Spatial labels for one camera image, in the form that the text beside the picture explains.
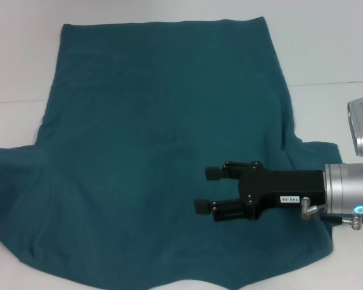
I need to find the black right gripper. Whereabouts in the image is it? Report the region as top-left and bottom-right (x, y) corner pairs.
(194, 161), (327, 223)

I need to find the blue teal shirt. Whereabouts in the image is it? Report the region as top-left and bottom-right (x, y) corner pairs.
(0, 16), (343, 290)

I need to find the right arm cable with plug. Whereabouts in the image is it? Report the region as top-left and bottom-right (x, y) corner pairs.
(301, 196), (363, 231)

